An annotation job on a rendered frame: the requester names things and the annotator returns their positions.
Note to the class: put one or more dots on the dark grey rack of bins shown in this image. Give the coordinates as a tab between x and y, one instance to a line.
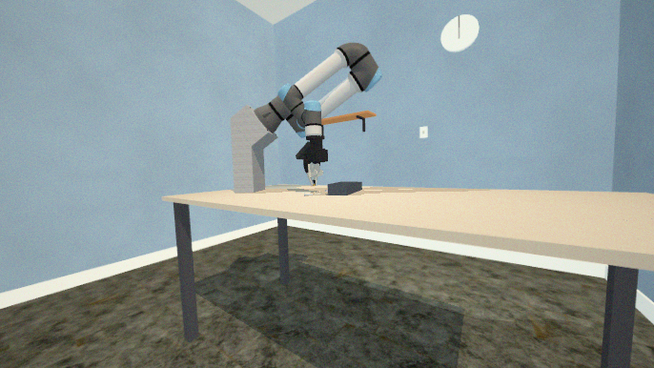
344	188

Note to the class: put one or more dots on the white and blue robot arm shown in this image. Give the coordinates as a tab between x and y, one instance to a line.
364	75

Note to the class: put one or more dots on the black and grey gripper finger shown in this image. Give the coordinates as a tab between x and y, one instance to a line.
319	172
309	169

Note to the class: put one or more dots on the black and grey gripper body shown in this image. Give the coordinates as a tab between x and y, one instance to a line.
315	153

